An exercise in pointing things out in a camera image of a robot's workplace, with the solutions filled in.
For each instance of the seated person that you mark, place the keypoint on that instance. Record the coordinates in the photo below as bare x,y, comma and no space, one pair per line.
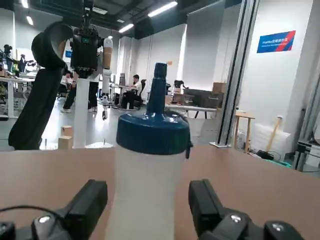
136,86

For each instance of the ceiling strip light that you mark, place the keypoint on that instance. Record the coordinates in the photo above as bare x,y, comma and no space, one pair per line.
126,28
29,20
162,9

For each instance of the green tray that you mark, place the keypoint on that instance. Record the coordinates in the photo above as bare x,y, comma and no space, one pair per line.
283,164

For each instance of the aluminium frame post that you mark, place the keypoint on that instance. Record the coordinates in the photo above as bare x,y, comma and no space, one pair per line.
237,75

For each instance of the black robot head unit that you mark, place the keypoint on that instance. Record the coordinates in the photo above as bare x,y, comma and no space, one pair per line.
83,55

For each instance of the wooden stool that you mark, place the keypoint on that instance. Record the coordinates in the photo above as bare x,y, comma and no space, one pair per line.
246,115

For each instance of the white pillar stand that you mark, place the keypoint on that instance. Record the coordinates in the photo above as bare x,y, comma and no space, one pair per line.
81,112

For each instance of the dark crate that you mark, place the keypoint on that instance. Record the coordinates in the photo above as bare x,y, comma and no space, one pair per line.
202,98

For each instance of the grey metal frame stand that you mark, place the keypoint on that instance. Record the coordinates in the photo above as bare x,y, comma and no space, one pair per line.
307,150

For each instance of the white long table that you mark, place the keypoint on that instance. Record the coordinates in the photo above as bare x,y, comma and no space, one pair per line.
190,107

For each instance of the white foam stack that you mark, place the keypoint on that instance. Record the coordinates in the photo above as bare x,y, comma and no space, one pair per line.
260,135

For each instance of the black office chair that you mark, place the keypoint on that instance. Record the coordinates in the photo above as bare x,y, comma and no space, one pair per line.
143,87

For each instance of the standing person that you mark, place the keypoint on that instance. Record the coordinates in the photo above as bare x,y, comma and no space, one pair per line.
93,95

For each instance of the white brown humanoid robot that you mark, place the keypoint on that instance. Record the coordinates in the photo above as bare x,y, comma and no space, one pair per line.
107,55

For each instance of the orange wall sign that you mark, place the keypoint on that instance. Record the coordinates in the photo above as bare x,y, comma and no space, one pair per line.
169,63

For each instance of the black bag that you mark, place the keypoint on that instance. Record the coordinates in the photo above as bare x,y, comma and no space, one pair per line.
265,154

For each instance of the white desk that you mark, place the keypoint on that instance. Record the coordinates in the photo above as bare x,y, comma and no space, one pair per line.
10,100

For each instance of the transparent sauce bottle blue cap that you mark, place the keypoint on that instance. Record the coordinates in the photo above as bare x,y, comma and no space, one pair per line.
150,175

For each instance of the small wooden box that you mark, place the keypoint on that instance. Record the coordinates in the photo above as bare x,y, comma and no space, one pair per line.
67,130

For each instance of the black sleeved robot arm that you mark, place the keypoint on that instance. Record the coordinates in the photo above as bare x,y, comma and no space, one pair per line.
37,112

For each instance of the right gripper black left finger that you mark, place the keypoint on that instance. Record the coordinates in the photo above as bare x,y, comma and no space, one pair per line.
85,200

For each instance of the blue wall sign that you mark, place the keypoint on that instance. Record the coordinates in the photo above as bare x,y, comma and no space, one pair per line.
275,42

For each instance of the cardboard box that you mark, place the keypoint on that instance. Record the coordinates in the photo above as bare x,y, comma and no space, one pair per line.
219,88

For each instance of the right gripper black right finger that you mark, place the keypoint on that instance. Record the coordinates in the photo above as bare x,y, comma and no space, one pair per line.
205,200

